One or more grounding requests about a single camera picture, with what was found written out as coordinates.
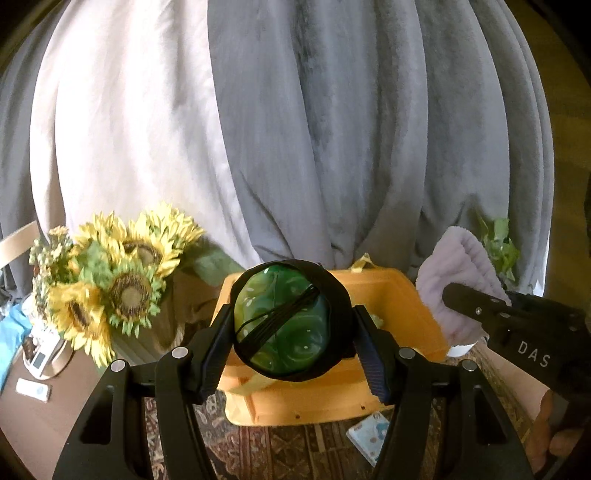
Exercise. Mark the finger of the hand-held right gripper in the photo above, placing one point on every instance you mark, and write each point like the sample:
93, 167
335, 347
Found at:
471, 304

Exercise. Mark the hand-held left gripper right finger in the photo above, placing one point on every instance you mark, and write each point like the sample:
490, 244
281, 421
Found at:
371, 364

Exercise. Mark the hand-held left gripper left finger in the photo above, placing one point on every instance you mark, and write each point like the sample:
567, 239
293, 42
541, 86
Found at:
217, 350

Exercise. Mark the purple fluffy cloth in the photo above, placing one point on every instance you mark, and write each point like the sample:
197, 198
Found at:
461, 263

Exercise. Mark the orange plastic crate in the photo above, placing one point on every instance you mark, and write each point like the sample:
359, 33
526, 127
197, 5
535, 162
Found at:
406, 314

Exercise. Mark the green ball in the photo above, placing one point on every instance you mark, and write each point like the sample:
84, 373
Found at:
281, 323

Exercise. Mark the person's right hand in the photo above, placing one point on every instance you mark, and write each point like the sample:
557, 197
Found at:
558, 434

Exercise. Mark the white plant pot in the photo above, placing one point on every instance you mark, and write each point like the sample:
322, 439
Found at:
461, 350

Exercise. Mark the green ribbed vase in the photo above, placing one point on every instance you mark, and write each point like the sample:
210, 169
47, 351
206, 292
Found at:
175, 318

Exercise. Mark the tissue packet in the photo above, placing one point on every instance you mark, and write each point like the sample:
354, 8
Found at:
369, 436

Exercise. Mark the sunflower bouquet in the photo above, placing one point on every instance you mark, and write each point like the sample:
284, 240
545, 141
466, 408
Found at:
124, 286

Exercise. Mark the patterned fringed rug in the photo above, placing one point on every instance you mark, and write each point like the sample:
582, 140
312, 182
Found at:
286, 447

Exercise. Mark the wooden table lamp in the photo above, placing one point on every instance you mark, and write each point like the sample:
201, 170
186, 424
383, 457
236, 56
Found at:
60, 362

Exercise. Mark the white remote with screen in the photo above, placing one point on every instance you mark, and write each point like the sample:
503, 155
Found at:
39, 360

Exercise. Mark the flat white remote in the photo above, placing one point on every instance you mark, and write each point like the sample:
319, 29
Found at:
33, 390

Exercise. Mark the grey curtain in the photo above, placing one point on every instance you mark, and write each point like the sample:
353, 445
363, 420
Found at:
18, 161
360, 138

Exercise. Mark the blue fabric bag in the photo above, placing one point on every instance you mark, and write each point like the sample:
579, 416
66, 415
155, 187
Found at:
11, 337

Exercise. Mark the beige curtain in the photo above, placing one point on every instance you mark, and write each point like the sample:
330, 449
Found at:
129, 129

